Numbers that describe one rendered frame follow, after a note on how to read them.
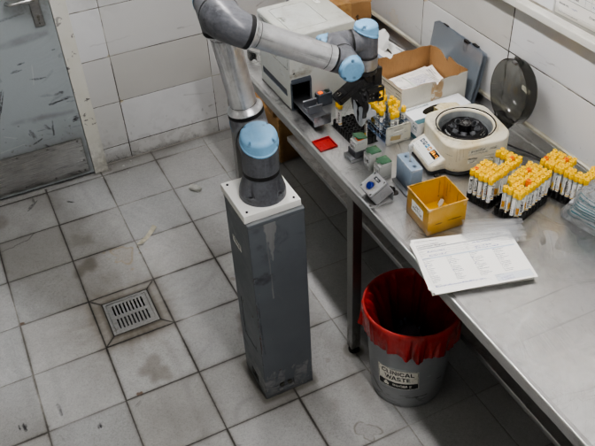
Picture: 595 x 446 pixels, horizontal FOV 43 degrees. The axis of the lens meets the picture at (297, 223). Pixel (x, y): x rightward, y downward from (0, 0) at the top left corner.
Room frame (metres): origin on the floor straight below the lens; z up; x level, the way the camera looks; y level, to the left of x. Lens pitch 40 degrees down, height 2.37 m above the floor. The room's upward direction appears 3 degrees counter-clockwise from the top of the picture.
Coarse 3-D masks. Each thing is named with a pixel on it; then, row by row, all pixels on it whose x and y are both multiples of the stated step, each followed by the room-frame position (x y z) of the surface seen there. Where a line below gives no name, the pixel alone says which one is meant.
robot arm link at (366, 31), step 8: (360, 24) 2.10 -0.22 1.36; (368, 24) 2.09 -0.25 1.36; (376, 24) 2.10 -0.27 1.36; (360, 32) 2.08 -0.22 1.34; (368, 32) 2.07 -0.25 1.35; (376, 32) 2.09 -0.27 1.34; (360, 40) 2.07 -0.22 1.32; (368, 40) 2.07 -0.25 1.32; (376, 40) 2.09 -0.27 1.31; (360, 48) 2.07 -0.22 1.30; (368, 48) 2.07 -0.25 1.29; (376, 48) 2.09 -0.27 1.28; (360, 56) 2.08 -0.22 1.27; (368, 56) 2.07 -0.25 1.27; (376, 56) 2.09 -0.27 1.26
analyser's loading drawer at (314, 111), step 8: (296, 96) 2.45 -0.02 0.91; (304, 96) 2.45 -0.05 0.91; (304, 104) 2.36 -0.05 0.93; (312, 104) 2.37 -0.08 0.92; (320, 104) 2.34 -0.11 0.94; (304, 112) 2.34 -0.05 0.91; (312, 112) 2.32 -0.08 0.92; (320, 112) 2.33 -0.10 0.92; (328, 112) 2.29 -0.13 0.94; (312, 120) 2.28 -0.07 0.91; (320, 120) 2.27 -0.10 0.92; (328, 120) 2.29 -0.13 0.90
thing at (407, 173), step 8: (408, 152) 1.96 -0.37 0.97; (400, 160) 1.93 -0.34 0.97; (408, 160) 1.92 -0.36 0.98; (400, 168) 1.93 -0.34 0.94; (408, 168) 1.88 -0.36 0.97; (416, 168) 1.88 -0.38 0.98; (400, 176) 1.93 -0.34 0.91; (408, 176) 1.88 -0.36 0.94; (416, 176) 1.87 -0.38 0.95; (400, 184) 1.92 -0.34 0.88; (408, 184) 1.87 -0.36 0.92
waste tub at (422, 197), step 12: (432, 180) 1.81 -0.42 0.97; (444, 180) 1.83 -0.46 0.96; (408, 192) 1.78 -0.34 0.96; (420, 192) 1.80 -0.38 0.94; (432, 192) 1.82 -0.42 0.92; (444, 192) 1.82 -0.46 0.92; (456, 192) 1.76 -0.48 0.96; (408, 204) 1.78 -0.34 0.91; (420, 204) 1.72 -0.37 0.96; (432, 204) 1.81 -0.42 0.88; (444, 204) 1.80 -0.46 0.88; (456, 204) 1.70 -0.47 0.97; (420, 216) 1.71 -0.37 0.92; (432, 216) 1.67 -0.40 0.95; (444, 216) 1.69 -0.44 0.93; (456, 216) 1.70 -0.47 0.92; (432, 228) 1.67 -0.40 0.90; (444, 228) 1.69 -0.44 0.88
